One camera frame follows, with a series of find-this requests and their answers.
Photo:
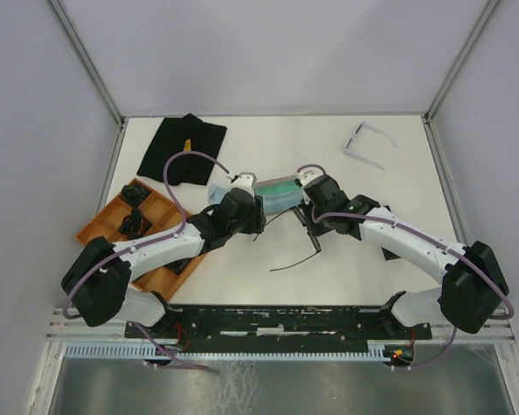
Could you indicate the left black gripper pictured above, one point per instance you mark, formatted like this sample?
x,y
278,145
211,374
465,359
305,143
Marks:
x,y
258,218

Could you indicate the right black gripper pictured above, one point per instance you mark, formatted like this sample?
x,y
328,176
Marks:
x,y
316,230

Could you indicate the grey glasses case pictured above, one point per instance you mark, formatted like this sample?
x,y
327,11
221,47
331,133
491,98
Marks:
x,y
277,186

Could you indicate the black sunglasses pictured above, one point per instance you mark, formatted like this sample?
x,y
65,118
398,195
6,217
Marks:
x,y
289,240

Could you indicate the blue cleaning cloth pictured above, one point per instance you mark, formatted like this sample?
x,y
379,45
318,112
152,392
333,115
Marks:
x,y
276,203

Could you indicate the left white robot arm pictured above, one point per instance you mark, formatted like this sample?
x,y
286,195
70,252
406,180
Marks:
x,y
98,283

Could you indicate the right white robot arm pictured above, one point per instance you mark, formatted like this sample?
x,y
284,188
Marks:
x,y
471,288

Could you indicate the lavender sunglasses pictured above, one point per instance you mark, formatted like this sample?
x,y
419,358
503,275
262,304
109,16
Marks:
x,y
365,141

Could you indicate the crumpled blue cloth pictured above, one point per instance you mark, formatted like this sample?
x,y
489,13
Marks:
x,y
216,193

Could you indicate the orange divided tray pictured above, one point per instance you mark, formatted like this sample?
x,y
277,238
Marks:
x,y
162,214

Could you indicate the black rectangular case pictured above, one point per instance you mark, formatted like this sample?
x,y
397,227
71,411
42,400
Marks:
x,y
388,255

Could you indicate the black folded cloth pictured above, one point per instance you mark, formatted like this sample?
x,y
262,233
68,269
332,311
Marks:
x,y
184,134

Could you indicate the black item in tray rear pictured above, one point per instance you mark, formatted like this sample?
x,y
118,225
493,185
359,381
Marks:
x,y
134,194

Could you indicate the black item in tray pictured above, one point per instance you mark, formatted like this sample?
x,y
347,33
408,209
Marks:
x,y
134,194
134,225

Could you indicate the black item in tray middle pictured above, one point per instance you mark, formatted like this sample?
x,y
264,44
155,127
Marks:
x,y
134,225

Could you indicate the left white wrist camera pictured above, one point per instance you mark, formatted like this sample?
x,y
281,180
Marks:
x,y
244,180

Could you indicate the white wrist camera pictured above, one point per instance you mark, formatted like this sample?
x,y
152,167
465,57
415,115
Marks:
x,y
305,176
244,180

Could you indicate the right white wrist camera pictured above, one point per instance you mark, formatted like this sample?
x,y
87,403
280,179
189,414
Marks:
x,y
305,176

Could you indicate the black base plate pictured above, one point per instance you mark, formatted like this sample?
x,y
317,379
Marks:
x,y
355,322

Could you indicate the white slotted cable duct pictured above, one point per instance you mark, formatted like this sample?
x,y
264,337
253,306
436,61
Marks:
x,y
244,348

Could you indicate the right aluminium frame post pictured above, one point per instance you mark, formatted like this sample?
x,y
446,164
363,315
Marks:
x,y
459,63

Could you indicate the aluminium frame post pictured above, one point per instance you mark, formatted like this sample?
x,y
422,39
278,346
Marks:
x,y
59,11
459,63

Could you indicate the left aluminium frame post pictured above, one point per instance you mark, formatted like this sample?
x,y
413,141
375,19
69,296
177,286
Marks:
x,y
59,11

